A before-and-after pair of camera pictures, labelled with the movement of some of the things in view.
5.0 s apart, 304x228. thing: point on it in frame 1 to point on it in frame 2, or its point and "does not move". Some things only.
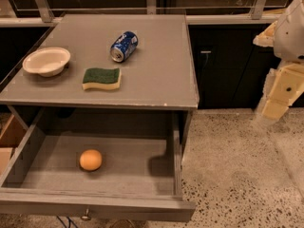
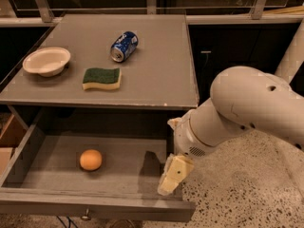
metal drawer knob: [85, 218] does not move
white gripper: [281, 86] to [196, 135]
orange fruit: [90, 160] does not move
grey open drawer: [140, 177] does not move
